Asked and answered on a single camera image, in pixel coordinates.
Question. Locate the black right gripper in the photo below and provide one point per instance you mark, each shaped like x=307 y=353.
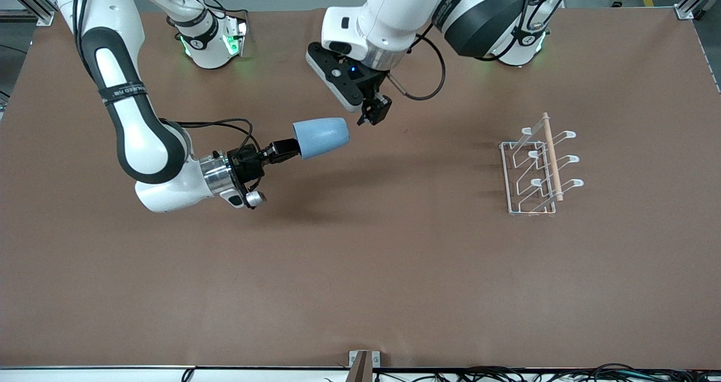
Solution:
x=246 y=166

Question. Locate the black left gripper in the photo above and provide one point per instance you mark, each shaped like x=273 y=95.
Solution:
x=373 y=87

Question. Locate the blue plastic cup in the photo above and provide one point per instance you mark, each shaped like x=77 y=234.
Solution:
x=321 y=137

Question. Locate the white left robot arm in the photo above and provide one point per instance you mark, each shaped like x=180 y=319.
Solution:
x=394 y=10

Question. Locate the brown table cover sheet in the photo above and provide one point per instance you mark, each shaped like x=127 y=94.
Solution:
x=360 y=258

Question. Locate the brown wooden bar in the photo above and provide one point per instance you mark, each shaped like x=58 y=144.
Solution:
x=360 y=371

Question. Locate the grey metal bracket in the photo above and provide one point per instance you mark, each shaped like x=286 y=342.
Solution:
x=375 y=359

